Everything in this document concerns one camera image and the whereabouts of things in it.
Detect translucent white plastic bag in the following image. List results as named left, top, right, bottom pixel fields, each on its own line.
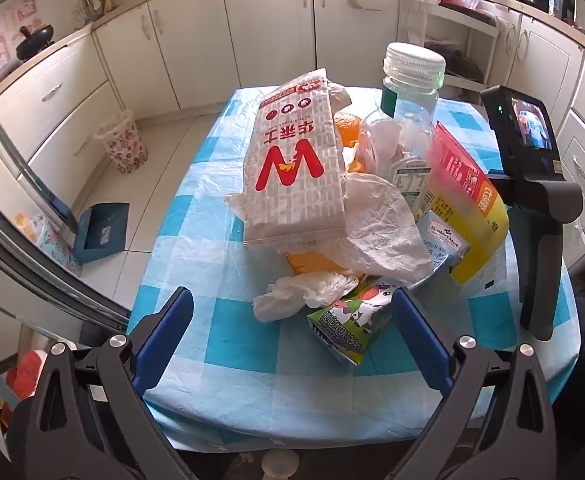
left=225, top=172, right=435, bottom=285

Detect white tissue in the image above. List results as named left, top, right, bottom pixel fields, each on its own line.
left=252, top=270, right=366, bottom=322

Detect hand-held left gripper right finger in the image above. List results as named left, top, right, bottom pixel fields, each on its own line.
left=389, top=287, right=580, bottom=480

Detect clear plastic bottle white cap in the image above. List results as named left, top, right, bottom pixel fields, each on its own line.
left=359, top=42, right=447, bottom=211

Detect blue checkered tablecloth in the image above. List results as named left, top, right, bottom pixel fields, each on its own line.
left=125, top=85, right=580, bottom=453

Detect paper bag with red print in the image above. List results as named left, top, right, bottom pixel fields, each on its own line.
left=242, top=67, right=351, bottom=252

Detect blue dustpan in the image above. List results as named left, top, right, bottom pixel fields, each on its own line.
left=72, top=202, right=131, bottom=264

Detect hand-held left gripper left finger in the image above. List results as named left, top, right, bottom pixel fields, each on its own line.
left=7, top=287, right=196, bottom=480

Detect chrome broom handle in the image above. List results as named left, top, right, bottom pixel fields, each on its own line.
left=0, top=62, right=79, bottom=235

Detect black wok with lid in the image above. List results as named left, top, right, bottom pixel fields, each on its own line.
left=15, top=25, right=56, bottom=62

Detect green cartoon milk carton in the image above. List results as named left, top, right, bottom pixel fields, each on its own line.
left=307, top=280, right=405, bottom=369

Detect floral cloth bag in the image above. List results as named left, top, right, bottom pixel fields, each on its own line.
left=12, top=211, right=82, bottom=277

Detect yellow and red package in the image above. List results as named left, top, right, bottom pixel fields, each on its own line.
left=415, top=121, right=511, bottom=287

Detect black pan on shelf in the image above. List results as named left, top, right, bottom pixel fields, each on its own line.
left=425, top=42, right=486, bottom=84

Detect white shelf cart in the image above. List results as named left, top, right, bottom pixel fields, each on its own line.
left=399, top=0, right=501, bottom=107

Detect red cloth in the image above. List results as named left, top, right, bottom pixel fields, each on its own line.
left=4, top=349, right=49, bottom=412

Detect white kitchen cabinets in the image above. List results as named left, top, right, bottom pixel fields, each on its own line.
left=0, top=0, right=404, bottom=221
left=492, top=10, right=585, bottom=272

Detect domed orange peel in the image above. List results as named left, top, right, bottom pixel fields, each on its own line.
left=332, top=111, right=370, bottom=173

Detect floral waste basket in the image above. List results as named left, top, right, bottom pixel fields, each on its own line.
left=94, top=109, right=150, bottom=175

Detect orange peel piece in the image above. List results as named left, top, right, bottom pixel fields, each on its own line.
left=285, top=250, right=366, bottom=277

